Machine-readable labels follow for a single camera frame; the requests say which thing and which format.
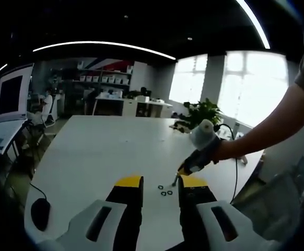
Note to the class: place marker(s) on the white desk with slanted legs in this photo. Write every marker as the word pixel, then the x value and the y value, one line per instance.
pixel 109 98

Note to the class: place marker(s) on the low white cabinet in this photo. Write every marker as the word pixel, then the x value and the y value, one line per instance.
pixel 154 107

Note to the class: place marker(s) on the person's right hand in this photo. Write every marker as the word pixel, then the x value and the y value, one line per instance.
pixel 226 151

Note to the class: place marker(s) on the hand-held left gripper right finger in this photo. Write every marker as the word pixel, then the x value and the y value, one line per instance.
pixel 196 194

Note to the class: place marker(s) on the row of white storage boxes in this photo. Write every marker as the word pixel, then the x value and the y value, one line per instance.
pixel 105 79

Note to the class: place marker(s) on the small potted plant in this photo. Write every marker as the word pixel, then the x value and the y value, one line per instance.
pixel 134 94

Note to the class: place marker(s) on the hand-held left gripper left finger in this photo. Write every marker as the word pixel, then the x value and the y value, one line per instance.
pixel 128 193

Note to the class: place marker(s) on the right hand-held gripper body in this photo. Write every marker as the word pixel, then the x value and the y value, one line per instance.
pixel 203 136

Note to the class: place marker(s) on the grey storage shelf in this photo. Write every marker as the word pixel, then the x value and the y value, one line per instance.
pixel 102 73

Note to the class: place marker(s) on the white side desk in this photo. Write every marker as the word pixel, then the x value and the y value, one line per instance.
pixel 5 133

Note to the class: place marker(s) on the black computer mouse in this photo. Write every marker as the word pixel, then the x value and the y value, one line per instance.
pixel 40 214

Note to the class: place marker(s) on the white framed computer monitor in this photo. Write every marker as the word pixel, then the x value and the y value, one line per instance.
pixel 11 94

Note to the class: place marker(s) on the grey mesh office chair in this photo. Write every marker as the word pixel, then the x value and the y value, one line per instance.
pixel 272 201

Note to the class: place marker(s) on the large potted green plant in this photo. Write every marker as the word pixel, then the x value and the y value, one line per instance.
pixel 204 112

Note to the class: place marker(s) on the curved ceiling light strip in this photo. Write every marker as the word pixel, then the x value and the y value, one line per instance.
pixel 256 23
pixel 94 42

